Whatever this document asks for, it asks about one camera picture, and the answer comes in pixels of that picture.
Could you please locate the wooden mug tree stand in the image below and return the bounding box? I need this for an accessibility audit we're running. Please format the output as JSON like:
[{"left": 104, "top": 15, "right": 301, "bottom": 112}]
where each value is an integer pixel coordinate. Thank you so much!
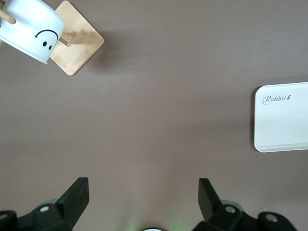
[{"left": 0, "top": 0, "right": 104, "bottom": 76}]

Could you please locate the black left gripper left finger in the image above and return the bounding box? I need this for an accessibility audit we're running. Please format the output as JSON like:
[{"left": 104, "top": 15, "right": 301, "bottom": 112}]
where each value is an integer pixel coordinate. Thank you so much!
[{"left": 18, "top": 177, "right": 90, "bottom": 231}]

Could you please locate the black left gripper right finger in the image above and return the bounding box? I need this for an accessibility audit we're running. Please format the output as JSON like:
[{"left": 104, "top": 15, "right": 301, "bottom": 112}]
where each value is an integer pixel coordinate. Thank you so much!
[{"left": 192, "top": 178, "right": 259, "bottom": 231}]

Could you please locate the white smiley face mug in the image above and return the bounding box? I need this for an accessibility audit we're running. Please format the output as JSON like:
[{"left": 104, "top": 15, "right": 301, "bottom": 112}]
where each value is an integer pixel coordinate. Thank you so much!
[{"left": 0, "top": 0, "right": 65, "bottom": 65}]

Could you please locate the cream tray with Rabbit print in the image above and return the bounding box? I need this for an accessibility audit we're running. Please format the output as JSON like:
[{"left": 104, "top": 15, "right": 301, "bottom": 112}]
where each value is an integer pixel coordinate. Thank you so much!
[{"left": 254, "top": 81, "right": 308, "bottom": 153}]

